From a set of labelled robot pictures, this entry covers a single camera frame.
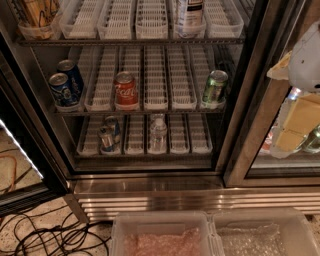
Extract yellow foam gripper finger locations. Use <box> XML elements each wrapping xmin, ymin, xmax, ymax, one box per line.
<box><xmin>267</xmin><ymin>51</ymin><xmax>320</xmax><ymax>159</ymax></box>

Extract clear plastic water bottle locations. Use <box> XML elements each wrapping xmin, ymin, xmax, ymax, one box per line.
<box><xmin>149</xmin><ymin>118</ymin><xmax>167</xmax><ymax>154</ymax></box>

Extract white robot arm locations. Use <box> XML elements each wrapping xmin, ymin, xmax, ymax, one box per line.
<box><xmin>267</xmin><ymin>21</ymin><xmax>320</xmax><ymax>159</ymax></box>

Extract fridge glass door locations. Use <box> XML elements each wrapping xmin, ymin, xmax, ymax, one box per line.
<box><xmin>219</xmin><ymin>0</ymin><xmax>320</xmax><ymax>187</ymax></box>

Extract rear clear water bottle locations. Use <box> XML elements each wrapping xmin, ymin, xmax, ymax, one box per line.
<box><xmin>150</xmin><ymin>113</ymin><xmax>165</xmax><ymax>122</ymax></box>

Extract white labelled bottle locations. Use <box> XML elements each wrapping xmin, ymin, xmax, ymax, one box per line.
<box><xmin>175</xmin><ymin>0</ymin><xmax>204</xmax><ymax>38</ymax></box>

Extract open fridge cabinet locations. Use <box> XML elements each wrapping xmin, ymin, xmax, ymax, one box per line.
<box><xmin>0</xmin><ymin>0</ymin><xmax>320</xmax><ymax>222</ymax></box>

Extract green soda can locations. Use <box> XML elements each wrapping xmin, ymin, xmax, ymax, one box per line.
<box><xmin>202</xmin><ymin>70</ymin><xmax>228</xmax><ymax>108</ymax></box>

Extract right clear plastic bin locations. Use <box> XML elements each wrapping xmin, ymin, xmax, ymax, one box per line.
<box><xmin>213</xmin><ymin>208</ymin><xmax>320</xmax><ymax>256</ymax></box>

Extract clear plastic bin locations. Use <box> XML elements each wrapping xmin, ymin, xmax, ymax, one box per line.
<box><xmin>213</xmin><ymin>208</ymin><xmax>320</xmax><ymax>256</ymax></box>
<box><xmin>110</xmin><ymin>211</ymin><xmax>225</xmax><ymax>256</ymax></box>

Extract red Coca-Cola can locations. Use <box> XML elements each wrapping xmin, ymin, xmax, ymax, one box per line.
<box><xmin>113</xmin><ymin>71</ymin><xmax>138</xmax><ymax>110</ymax></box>

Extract rear blue silver can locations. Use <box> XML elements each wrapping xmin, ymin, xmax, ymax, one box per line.
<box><xmin>104</xmin><ymin>116</ymin><xmax>121</xmax><ymax>144</ymax></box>

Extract blue silver can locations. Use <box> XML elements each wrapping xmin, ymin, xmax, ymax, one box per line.
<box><xmin>98</xmin><ymin>126</ymin><xmax>114</xmax><ymax>153</ymax></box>
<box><xmin>104</xmin><ymin>116</ymin><xmax>121</xmax><ymax>144</ymax></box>

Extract front blue silver can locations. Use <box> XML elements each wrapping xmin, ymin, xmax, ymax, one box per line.
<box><xmin>98</xmin><ymin>126</ymin><xmax>114</xmax><ymax>153</ymax></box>

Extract left clear plastic bin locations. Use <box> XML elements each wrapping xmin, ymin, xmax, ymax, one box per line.
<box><xmin>110</xmin><ymin>211</ymin><xmax>225</xmax><ymax>256</ymax></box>

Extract rear blue Pepsi can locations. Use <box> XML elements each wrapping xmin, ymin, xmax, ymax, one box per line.
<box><xmin>57</xmin><ymin>59</ymin><xmax>84</xmax><ymax>97</ymax></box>

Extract blue pepsi can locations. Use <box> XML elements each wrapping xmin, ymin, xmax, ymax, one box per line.
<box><xmin>49</xmin><ymin>73</ymin><xmax>78</xmax><ymax>107</ymax></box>
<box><xmin>57</xmin><ymin>59</ymin><xmax>84</xmax><ymax>97</ymax></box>

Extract front blue Pepsi can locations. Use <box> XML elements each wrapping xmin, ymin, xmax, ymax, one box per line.
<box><xmin>49</xmin><ymin>73</ymin><xmax>78</xmax><ymax>107</ymax></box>

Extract yellow drink carton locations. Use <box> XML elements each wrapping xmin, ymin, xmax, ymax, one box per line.
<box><xmin>19</xmin><ymin>0</ymin><xmax>60</xmax><ymax>28</ymax></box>

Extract black floor cables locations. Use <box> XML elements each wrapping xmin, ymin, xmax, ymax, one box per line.
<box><xmin>0</xmin><ymin>203</ymin><xmax>112</xmax><ymax>256</ymax></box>

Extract orange floor cable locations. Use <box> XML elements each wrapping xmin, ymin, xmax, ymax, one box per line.
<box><xmin>0</xmin><ymin>153</ymin><xmax>18</xmax><ymax>194</ymax></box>

